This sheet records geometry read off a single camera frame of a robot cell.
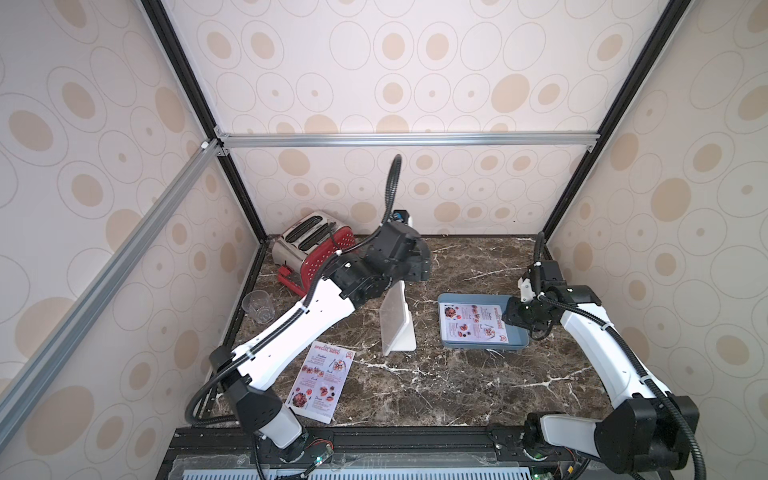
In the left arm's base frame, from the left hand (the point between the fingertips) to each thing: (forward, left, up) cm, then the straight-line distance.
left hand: (428, 257), depth 68 cm
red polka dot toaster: (+19, +36, -18) cm, 44 cm away
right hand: (-4, -27, -20) cm, 34 cm away
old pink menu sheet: (-17, +28, -35) cm, 48 cm away
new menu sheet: (+1, -18, -33) cm, 38 cm away
